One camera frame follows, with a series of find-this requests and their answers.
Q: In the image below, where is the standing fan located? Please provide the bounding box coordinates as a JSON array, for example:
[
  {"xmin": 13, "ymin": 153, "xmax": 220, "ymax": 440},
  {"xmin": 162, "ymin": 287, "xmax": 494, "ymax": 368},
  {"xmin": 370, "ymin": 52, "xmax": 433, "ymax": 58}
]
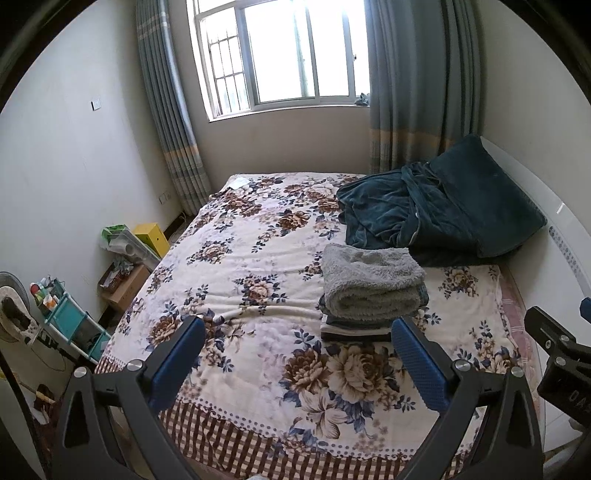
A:
[{"xmin": 0, "ymin": 271, "xmax": 43, "ymax": 347}]

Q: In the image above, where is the cardboard box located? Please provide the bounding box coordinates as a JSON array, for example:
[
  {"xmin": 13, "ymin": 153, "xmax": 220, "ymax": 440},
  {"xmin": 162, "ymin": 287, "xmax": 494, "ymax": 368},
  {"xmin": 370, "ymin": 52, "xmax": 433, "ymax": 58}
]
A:
[{"xmin": 98, "ymin": 263, "xmax": 151, "ymax": 315}]

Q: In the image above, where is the floral printed blanket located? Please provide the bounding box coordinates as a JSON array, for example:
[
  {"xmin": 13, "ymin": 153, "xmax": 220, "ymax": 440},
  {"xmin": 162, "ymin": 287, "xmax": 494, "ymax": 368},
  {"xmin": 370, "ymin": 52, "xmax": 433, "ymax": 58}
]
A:
[{"xmin": 95, "ymin": 173, "xmax": 541, "ymax": 472}]

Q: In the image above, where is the grey fleece towel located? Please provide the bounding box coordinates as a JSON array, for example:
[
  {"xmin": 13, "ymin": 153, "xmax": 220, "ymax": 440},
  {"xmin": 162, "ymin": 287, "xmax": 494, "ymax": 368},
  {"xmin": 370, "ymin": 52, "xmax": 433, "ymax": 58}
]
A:
[{"xmin": 320, "ymin": 244, "xmax": 426, "ymax": 321}]

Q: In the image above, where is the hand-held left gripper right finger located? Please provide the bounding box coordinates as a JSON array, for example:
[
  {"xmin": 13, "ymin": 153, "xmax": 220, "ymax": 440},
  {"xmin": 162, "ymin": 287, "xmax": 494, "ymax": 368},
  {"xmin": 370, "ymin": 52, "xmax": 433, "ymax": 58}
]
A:
[{"xmin": 392, "ymin": 316, "xmax": 546, "ymax": 480}]

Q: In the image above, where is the grey-blue striped curtain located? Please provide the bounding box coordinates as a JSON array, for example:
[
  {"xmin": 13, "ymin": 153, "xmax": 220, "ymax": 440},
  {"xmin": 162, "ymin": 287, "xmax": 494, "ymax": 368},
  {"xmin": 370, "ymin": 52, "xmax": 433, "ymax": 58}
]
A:
[
  {"xmin": 365, "ymin": 0, "xmax": 483, "ymax": 175},
  {"xmin": 135, "ymin": 0, "xmax": 213, "ymax": 215}
]

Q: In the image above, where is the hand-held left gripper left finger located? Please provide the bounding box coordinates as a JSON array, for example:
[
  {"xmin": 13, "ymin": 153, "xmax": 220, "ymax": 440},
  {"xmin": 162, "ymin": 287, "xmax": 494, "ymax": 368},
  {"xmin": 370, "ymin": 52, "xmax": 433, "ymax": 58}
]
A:
[{"xmin": 48, "ymin": 316, "xmax": 206, "ymax": 480}]

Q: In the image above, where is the clear plastic bin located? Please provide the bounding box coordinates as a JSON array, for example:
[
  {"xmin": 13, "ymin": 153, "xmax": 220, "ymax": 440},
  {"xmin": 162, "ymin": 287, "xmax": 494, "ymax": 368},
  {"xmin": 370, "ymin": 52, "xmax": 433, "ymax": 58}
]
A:
[{"xmin": 100, "ymin": 224, "xmax": 160, "ymax": 271}]

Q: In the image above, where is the yellow box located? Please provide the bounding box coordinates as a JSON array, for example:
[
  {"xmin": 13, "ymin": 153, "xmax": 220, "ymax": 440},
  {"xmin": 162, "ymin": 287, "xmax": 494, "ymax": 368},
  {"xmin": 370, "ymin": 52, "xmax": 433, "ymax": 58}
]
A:
[{"xmin": 134, "ymin": 223, "xmax": 170, "ymax": 259}]

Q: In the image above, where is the white headboard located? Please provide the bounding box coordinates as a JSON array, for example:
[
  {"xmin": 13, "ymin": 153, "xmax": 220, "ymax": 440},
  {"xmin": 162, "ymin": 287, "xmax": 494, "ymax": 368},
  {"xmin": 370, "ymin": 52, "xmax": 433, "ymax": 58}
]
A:
[{"xmin": 480, "ymin": 136, "xmax": 591, "ymax": 430}]

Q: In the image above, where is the folded grey-blue garment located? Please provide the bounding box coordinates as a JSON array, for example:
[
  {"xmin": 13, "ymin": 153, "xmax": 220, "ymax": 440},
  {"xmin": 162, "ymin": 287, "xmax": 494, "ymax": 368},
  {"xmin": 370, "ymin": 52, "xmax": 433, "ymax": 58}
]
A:
[{"xmin": 318, "ymin": 284, "xmax": 433, "ymax": 319}]

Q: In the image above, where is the dark teal pillow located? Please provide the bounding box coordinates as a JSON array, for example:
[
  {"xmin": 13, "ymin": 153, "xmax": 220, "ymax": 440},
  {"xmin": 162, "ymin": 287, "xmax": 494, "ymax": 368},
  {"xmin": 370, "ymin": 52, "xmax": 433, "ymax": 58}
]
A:
[{"xmin": 429, "ymin": 134, "xmax": 548, "ymax": 259}]

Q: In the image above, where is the pink bed sheet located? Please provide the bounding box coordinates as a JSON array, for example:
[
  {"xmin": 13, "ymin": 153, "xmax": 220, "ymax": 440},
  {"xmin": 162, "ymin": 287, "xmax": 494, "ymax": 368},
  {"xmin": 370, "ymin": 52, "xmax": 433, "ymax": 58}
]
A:
[{"xmin": 500, "ymin": 264, "xmax": 542, "ymax": 370}]

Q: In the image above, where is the window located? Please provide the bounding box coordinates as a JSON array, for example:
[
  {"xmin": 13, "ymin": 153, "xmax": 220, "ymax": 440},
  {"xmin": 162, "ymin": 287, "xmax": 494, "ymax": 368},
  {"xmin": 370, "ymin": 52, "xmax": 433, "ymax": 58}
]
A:
[{"xmin": 187, "ymin": 0, "xmax": 370, "ymax": 121}]

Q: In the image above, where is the dark teal blanket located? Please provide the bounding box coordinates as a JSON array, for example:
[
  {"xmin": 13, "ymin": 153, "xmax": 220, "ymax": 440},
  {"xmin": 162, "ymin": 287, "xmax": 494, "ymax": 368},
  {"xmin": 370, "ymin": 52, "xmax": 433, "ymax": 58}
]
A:
[{"xmin": 336, "ymin": 161, "xmax": 490, "ymax": 268}]

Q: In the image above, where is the folded dark striped garment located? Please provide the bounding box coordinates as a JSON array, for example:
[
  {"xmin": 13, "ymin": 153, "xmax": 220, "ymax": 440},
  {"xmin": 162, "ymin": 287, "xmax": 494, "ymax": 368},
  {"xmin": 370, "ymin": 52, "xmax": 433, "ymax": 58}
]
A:
[{"xmin": 320, "ymin": 315, "xmax": 399, "ymax": 343}]

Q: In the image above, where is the teal storage cart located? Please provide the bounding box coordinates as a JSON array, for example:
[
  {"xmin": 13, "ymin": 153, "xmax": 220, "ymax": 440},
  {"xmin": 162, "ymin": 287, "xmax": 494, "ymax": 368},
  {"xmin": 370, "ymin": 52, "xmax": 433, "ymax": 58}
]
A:
[{"xmin": 30, "ymin": 277, "xmax": 112, "ymax": 363}]

